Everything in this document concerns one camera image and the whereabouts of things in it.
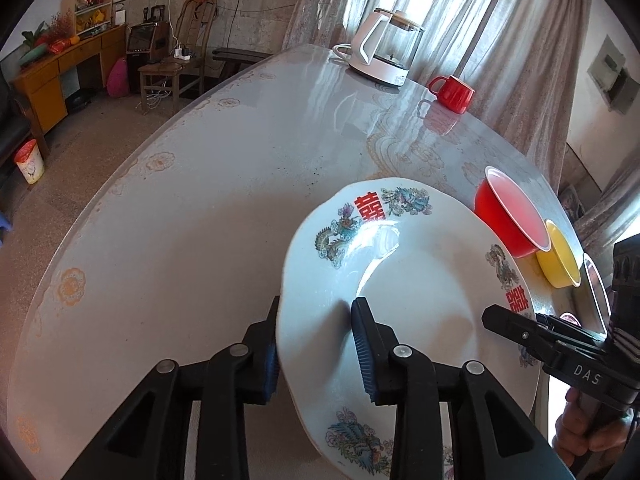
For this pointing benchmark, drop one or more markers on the white plate with dragon print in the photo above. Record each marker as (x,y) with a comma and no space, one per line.
(425,285)

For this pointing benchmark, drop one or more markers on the pink bag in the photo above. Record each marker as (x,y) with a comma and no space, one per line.
(118,79)

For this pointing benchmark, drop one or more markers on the karaoke speaker cabinet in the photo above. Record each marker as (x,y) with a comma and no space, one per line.
(145,40)

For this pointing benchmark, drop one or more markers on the tall wooden chair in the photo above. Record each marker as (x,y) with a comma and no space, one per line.
(200,15)

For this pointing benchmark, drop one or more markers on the leaning printed picture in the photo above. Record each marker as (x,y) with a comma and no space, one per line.
(571,202)

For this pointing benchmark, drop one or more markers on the white glass electric kettle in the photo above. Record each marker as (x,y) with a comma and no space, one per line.
(370,45)

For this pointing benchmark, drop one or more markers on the red plastic bowl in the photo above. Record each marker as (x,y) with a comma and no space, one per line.
(505,215)

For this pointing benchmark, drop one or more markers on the white and red trash bin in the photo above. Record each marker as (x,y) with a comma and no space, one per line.
(29,162)

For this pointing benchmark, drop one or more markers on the floral patterned tablecloth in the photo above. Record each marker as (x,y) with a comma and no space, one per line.
(200,185)

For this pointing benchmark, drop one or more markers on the beige patterned curtain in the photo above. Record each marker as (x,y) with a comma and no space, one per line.
(500,20)
(615,200)

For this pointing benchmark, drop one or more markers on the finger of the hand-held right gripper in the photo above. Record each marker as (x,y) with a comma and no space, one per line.
(570,327)
(515,332)

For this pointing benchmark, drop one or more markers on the cluttered desk shelf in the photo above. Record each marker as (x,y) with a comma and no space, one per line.
(90,10)

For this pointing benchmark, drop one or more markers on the white power strip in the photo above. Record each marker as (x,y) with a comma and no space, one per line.
(182,53)

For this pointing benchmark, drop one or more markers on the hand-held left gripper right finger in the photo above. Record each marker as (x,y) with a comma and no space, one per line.
(362,350)

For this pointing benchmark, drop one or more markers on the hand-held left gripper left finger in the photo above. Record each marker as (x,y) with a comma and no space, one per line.
(270,360)

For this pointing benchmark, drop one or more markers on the wooden desk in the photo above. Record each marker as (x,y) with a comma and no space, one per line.
(40,80)

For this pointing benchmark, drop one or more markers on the red mug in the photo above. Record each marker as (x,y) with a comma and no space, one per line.
(452,94)

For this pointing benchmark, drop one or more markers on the pink-rimmed plate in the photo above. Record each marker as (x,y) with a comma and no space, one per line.
(595,290)

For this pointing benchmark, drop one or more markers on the wall electrical box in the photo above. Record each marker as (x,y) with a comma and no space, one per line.
(607,75)

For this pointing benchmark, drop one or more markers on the dark wooden bench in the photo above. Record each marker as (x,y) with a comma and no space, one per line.
(240,56)

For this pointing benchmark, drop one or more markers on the person's right hand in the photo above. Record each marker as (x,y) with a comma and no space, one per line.
(570,430)

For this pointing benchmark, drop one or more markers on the yellow bowl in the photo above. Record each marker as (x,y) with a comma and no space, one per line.
(560,260)

